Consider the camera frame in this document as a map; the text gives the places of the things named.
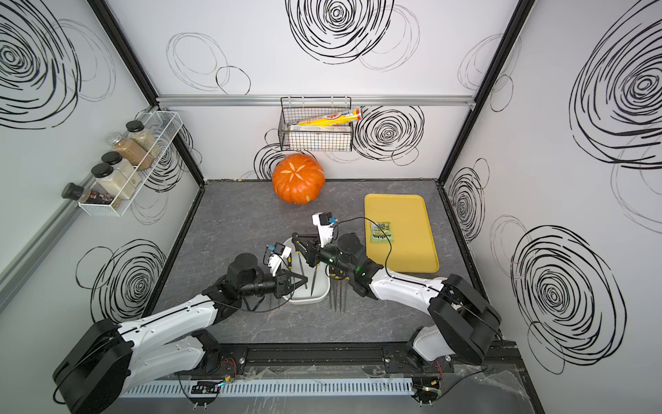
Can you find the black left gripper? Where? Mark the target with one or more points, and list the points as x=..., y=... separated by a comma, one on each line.
x=282, y=285

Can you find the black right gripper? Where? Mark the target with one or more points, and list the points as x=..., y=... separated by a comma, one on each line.
x=313, y=256

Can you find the file tool black-yellow handle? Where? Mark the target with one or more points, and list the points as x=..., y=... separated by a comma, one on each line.
x=341, y=295
x=314, y=277
x=333, y=292

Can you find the white plastic storage box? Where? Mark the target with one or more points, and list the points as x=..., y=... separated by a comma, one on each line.
x=322, y=284

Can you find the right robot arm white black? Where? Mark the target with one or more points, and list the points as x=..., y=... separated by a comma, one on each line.
x=465, y=323

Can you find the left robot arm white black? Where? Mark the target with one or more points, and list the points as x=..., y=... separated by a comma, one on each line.
x=112, y=358

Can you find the orange pumpkin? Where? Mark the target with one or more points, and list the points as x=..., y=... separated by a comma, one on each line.
x=298, y=179

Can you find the green snack packet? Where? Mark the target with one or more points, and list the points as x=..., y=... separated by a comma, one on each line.
x=380, y=232

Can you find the yellow tray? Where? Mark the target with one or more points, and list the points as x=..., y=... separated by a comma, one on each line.
x=412, y=250

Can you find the yellow tube package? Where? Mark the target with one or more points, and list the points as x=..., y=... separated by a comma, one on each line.
x=338, y=118

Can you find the spice jar white contents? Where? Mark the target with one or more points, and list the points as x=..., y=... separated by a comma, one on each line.
x=113, y=181

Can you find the clear acrylic spice shelf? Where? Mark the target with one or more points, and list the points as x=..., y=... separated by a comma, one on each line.
x=139, y=172

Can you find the spice jar brown contents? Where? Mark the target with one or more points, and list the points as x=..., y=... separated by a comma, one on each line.
x=130, y=150

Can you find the spice jar black lid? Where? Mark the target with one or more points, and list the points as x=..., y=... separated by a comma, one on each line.
x=139, y=133
x=118, y=162

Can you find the dark sauce bottle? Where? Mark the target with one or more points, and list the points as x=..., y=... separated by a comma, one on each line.
x=86, y=196

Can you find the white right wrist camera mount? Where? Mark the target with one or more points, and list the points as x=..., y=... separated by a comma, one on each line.
x=325, y=223

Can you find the black wire wall basket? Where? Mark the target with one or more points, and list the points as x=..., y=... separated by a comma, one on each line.
x=337, y=138

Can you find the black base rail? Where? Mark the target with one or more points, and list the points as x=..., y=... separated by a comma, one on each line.
x=390, y=358

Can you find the grey slotted cable duct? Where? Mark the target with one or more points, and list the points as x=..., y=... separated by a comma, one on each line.
x=174, y=388

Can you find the aluminium wall rail back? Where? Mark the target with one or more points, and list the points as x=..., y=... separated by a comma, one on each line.
x=252, y=100

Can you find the aluminium wall rail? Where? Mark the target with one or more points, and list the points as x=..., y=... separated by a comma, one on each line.
x=56, y=235
x=252, y=100

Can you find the aluminium wall rail left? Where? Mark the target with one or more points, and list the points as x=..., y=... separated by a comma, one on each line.
x=56, y=235

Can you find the black corner frame post left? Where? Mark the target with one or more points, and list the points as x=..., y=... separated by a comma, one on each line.
x=111, y=27

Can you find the black corner frame post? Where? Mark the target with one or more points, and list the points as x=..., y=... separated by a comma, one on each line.
x=111, y=27
x=507, y=42

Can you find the black corner frame post right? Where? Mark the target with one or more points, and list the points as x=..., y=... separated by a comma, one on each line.
x=507, y=42

